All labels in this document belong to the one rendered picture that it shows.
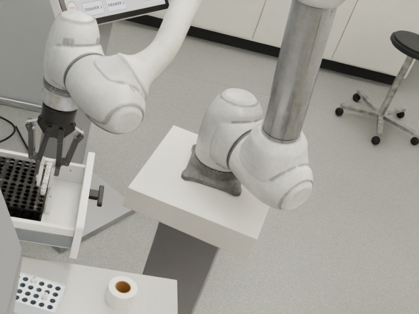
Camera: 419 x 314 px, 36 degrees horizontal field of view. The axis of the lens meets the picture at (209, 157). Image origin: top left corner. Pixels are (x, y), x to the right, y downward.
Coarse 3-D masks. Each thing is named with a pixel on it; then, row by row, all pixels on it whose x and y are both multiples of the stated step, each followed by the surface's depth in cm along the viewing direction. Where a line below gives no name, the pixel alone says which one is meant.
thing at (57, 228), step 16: (32, 160) 165; (48, 160) 166; (64, 176) 169; (80, 176) 169; (48, 192) 165; (64, 192) 166; (64, 208) 162; (16, 224) 146; (32, 224) 146; (48, 224) 147; (64, 224) 157; (32, 240) 149; (48, 240) 149; (64, 240) 150
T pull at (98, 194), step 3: (99, 186) 161; (102, 186) 161; (90, 189) 159; (93, 189) 159; (99, 189) 160; (102, 189) 160; (90, 192) 158; (93, 192) 158; (96, 192) 158; (99, 192) 159; (102, 192) 159; (90, 195) 157; (93, 195) 157; (96, 195) 158; (99, 195) 158; (102, 195) 158; (90, 198) 157; (93, 198) 157; (96, 198) 157; (99, 198) 157; (102, 198) 157; (99, 201) 156; (99, 204) 156
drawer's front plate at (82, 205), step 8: (88, 160) 165; (88, 168) 162; (88, 176) 160; (88, 184) 157; (80, 192) 164; (88, 192) 155; (80, 200) 152; (80, 208) 150; (80, 216) 148; (80, 224) 146; (80, 232) 146; (72, 240) 150; (80, 240) 148; (72, 248) 149; (72, 256) 150
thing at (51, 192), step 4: (52, 184) 166; (52, 188) 164; (52, 192) 163; (48, 196) 162; (52, 196) 162; (48, 200) 161; (52, 200) 161; (48, 204) 159; (48, 208) 158; (44, 212) 158; (48, 212) 158
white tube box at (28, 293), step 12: (24, 276) 146; (24, 288) 144; (36, 288) 145; (48, 288) 145; (60, 288) 146; (24, 300) 142; (36, 300) 142; (48, 300) 143; (60, 300) 146; (24, 312) 141; (36, 312) 141; (48, 312) 141
